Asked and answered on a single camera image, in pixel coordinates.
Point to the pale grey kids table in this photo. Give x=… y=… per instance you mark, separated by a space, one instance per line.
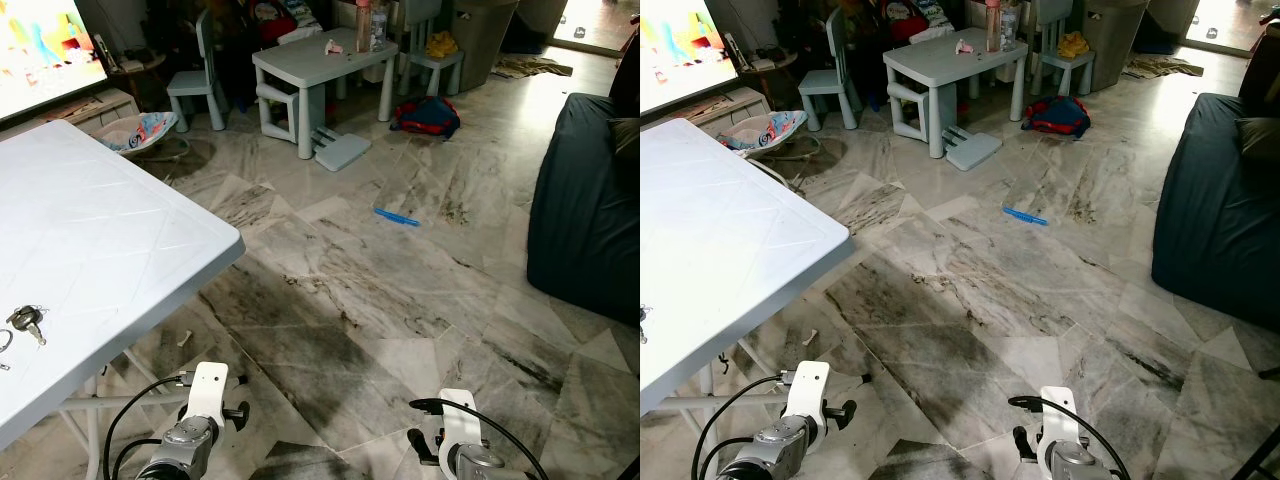
x=315 y=62
x=950 y=65

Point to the yellow crumpled cloth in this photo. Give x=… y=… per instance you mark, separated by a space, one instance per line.
x=441 y=45
x=1073 y=45

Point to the dark round side table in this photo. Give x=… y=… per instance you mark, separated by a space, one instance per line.
x=140 y=68
x=765 y=65

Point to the silver key bunch black fob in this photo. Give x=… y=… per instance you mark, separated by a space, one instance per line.
x=22 y=318
x=642 y=325

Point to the clear drink bottle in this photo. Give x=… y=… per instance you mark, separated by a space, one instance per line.
x=1009 y=30
x=379 y=30

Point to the red and blue bag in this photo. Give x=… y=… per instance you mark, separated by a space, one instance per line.
x=428 y=116
x=1058 y=116

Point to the white television stand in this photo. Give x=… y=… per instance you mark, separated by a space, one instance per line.
x=95 y=108
x=735 y=105

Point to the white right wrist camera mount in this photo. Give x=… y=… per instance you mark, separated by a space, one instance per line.
x=1058 y=415
x=459 y=418

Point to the patterned baby bouncer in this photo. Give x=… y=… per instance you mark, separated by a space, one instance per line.
x=770 y=130
x=140 y=132

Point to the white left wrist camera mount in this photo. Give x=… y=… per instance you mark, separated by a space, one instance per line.
x=808 y=395
x=208 y=392

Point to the tall grey bin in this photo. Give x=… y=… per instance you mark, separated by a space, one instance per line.
x=485 y=40
x=1115 y=40

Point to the olive cushion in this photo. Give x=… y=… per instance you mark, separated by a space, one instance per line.
x=1260 y=140
x=627 y=138

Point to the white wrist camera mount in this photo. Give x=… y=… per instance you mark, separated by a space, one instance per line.
x=459 y=418
x=208 y=392
x=808 y=395
x=1058 y=415

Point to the pale blue plastic kids chair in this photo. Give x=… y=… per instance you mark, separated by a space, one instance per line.
x=830 y=82
x=435 y=62
x=200 y=85
x=1070 y=62

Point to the flat television screen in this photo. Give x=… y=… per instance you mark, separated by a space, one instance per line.
x=685 y=45
x=45 y=45

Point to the pale grey ribbed step board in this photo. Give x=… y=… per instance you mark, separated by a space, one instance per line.
x=345 y=150
x=975 y=150

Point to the small pink toy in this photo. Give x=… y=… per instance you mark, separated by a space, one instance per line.
x=964 y=48
x=333 y=48

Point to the beige patterned floor cloth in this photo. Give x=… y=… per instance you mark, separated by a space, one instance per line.
x=1162 y=67
x=532 y=67

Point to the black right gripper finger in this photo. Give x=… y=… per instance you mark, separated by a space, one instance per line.
x=1020 y=445
x=418 y=448

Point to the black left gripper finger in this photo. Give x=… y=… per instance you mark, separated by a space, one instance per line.
x=243 y=415
x=849 y=414

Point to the pink drink bottle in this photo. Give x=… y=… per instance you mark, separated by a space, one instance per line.
x=993 y=28
x=364 y=28

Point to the dark blue sofa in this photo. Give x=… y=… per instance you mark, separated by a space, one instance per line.
x=1215 y=210
x=585 y=200

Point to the blue plastic comb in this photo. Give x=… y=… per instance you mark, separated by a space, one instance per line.
x=1025 y=215
x=396 y=216

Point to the red toy bag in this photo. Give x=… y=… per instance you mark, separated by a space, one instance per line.
x=905 y=20
x=273 y=22

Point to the white metal table leg frame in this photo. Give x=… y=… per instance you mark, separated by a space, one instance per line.
x=120 y=404
x=720 y=402

